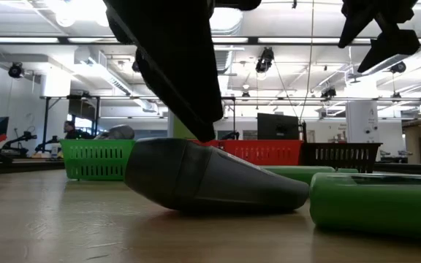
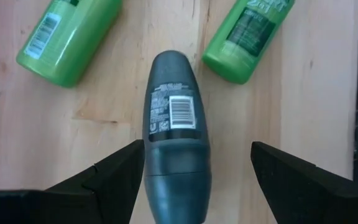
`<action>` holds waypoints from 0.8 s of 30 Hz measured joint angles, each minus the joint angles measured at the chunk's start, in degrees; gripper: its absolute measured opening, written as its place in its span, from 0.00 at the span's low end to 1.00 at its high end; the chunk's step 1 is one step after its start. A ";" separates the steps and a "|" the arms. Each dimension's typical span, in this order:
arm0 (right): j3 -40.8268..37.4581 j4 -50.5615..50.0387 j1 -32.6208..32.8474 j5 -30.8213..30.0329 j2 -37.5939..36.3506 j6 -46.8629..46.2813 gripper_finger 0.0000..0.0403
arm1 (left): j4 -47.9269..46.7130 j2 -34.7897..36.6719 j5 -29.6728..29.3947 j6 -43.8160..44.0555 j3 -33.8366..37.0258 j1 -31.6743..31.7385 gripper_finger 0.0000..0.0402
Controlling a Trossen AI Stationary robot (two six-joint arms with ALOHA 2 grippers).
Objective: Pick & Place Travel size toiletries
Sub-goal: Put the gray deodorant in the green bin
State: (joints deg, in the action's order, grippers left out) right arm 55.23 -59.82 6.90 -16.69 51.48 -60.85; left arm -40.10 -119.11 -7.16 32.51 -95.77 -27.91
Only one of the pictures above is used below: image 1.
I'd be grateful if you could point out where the black computer monitor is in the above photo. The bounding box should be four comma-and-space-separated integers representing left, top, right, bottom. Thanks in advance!
257, 113, 301, 141

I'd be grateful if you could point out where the dark background table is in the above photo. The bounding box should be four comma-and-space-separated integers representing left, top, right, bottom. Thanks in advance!
373, 162, 421, 175
0, 159, 65, 176

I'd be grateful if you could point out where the person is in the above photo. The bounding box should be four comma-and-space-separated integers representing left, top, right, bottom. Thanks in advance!
63, 120, 95, 140

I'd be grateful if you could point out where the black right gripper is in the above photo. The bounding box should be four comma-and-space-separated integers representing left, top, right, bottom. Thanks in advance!
338, 0, 421, 74

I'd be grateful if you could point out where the black plastic basket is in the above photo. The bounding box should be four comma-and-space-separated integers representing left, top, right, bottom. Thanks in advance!
298, 142, 382, 174

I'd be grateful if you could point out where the white green wipes canister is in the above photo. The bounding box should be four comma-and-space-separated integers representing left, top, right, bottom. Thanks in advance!
167, 109, 201, 140

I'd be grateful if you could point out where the grey deodorant bottle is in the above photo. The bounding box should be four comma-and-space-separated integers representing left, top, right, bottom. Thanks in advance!
124, 137, 309, 213
94, 124, 136, 141

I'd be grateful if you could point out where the silver ceiling air duct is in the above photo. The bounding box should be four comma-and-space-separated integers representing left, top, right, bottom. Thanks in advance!
210, 7, 245, 37

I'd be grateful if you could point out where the green plastic basket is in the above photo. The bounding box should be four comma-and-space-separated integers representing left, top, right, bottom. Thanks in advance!
59, 138, 137, 181

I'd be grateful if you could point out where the white round column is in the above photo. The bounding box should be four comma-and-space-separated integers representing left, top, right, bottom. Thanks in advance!
345, 99, 380, 144

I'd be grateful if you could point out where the black hanging screen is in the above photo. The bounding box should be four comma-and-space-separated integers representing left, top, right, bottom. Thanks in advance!
67, 98, 97, 121

